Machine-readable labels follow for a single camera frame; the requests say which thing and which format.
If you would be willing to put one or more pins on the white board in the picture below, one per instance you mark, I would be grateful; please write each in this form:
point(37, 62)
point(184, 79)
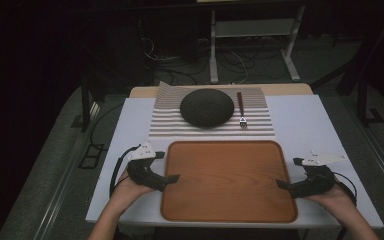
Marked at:
point(303, 126)

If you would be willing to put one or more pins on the black floor bracket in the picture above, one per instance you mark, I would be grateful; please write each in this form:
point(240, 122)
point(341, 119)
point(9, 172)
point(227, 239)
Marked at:
point(91, 156)

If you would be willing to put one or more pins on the dark round bowl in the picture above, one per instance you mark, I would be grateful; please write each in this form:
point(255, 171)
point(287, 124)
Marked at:
point(207, 107)

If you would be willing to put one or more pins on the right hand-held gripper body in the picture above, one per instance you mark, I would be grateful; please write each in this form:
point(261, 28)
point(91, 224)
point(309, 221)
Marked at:
point(316, 181)

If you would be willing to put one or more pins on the black metal stand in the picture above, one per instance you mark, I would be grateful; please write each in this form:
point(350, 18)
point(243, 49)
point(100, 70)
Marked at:
point(366, 106)
point(86, 103)

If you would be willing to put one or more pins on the grey metal stand frame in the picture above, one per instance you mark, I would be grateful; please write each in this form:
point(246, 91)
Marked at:
point(253, 28)

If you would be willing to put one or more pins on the person's left hand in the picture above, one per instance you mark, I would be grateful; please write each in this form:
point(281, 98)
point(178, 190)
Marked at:
point(123, 196)

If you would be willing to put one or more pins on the person's right hand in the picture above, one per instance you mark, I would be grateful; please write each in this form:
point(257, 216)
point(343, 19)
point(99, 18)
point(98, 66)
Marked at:
point(338, 201)

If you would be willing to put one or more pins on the brown wooden tray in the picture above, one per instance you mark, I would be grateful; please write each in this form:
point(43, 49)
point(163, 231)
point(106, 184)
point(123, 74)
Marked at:
point(228, 181)

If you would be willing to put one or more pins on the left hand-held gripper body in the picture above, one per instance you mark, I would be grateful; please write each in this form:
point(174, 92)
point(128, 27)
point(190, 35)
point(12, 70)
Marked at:
point(145, 178)

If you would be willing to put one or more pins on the striped placemat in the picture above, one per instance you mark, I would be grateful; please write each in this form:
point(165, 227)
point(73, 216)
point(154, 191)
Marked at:
point(166, 116)

